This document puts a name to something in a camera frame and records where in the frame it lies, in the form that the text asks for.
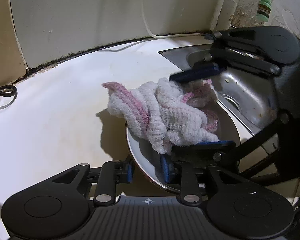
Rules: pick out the green faucet filter nozzle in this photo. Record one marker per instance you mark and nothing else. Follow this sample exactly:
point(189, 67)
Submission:
point(263, 10)

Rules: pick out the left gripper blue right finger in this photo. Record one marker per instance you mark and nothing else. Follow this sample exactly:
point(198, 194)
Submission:
point(170, 170)

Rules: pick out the white ceramic bowl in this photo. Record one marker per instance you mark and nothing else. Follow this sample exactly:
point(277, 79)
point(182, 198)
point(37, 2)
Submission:
point(148, 161)

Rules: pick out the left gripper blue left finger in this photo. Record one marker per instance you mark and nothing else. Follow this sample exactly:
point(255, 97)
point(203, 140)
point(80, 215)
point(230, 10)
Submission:
point(124, 171)

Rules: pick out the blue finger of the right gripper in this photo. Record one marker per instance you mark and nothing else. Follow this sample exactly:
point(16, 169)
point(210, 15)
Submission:
point(216, 145)
point(197, 73)

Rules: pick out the stainless steel sink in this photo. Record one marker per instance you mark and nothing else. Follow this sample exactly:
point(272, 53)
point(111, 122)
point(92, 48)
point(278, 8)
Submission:
point(249, 98)

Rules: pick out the white pink dish cloth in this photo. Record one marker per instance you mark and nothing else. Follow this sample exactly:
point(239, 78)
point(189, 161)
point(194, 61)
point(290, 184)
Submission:
point(166, 113)

